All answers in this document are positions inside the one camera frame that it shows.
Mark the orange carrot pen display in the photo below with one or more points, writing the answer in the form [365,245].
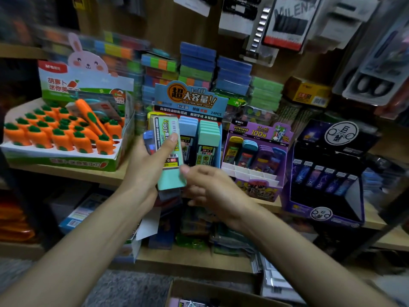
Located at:
[64,140]

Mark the brown cardboard box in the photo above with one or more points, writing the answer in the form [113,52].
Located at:
[223,287]

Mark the person's left forearm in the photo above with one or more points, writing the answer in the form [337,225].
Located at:
[70,259]

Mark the yellow carton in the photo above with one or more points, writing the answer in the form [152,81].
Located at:
[307,92]

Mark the wooden shelf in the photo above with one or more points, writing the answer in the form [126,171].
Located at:
[96,174]

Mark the blue display box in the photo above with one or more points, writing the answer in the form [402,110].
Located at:
[192,99]

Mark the black and white display box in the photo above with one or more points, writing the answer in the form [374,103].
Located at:
[319,211]

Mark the black red hanging package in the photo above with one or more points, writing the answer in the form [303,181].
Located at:
[291,22]

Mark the stack of blue packets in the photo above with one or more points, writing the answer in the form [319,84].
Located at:
[217,70]

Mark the hanging white blister package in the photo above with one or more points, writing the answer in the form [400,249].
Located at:
[377,60]

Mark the stack of white packets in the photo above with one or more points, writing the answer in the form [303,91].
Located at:
[278,281]

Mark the heap of green teal packs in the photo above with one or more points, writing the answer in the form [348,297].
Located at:
[217,236]

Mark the person's left hand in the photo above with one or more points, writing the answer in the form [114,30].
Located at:
[144,179]

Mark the stack of multicoloured packets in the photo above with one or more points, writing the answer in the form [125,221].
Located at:
[115,51]

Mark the person's right hand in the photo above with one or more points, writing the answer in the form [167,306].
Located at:
[217,195]

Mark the stack of green packets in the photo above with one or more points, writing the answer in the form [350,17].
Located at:
[266,94]

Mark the purple display box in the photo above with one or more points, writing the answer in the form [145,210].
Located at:
[259,188]

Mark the orange folders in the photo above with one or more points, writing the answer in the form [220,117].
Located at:
[16,223]

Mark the person's right forearm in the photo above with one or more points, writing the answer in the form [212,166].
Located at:
[307,265]

